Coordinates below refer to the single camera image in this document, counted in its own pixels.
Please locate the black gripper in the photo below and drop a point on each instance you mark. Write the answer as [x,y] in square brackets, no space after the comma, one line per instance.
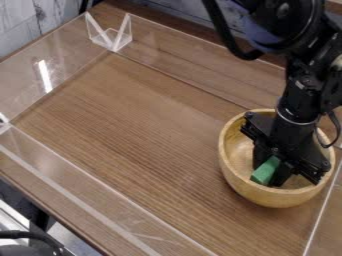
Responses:
[285,136]

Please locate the green rectangular block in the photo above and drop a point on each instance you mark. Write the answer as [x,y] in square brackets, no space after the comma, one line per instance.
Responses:
[265,172]

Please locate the brown wooden bowl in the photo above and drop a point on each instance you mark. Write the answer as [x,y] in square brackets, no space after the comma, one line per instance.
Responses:
[236,163]

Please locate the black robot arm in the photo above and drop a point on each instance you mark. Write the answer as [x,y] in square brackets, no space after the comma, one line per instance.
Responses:
[292,28]

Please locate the clear acrylic tray wall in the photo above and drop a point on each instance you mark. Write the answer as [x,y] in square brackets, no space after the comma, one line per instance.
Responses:
[105,217]

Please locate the clear acrylic corner bracket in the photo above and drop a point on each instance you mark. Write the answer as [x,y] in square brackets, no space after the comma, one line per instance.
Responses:
[113,39]

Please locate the black metal table frame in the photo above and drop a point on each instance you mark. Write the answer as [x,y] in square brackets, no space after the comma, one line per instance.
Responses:
[42,243]

